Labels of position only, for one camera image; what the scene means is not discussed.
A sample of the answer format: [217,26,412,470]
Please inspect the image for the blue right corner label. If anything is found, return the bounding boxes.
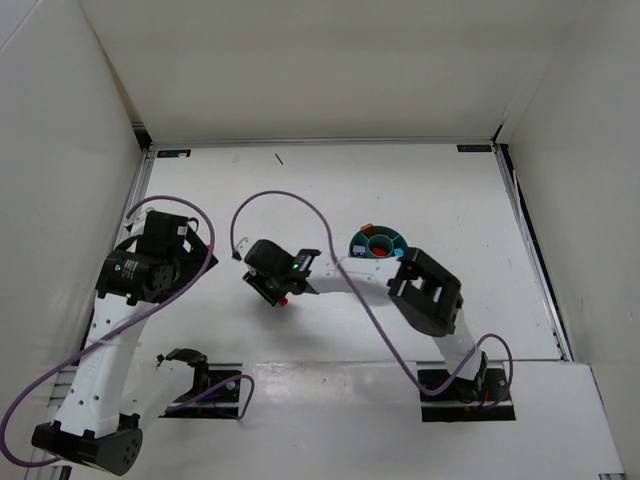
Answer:
[456,144,493,153]

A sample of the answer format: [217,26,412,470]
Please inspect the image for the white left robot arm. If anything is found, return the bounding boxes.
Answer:
[31,211,217,476]

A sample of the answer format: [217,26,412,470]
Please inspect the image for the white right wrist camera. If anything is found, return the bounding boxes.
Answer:
[232,237,251,262]

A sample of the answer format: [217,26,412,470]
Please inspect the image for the blue corner label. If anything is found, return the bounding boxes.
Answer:
[156,149,191,159]
[456,144,493,153]

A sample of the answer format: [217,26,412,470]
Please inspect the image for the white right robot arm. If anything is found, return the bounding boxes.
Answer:
[243,239,487,402]

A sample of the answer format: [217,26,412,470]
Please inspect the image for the teal round divided container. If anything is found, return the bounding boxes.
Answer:
[348,224,408,259]

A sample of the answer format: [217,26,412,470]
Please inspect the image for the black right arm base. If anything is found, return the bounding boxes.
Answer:
[420,366,516,423]

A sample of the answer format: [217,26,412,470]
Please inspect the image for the blue left corner label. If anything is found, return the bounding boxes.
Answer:
[156,149,191,159]

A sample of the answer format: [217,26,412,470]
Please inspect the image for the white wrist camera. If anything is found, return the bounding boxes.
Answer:
[232,237,251,262]
[123,211,147,238]

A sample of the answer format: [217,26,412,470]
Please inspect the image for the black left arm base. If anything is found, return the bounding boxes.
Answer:
[163,363,245,420]

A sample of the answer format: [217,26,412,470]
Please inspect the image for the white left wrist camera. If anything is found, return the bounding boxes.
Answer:
[123,211,147,238]

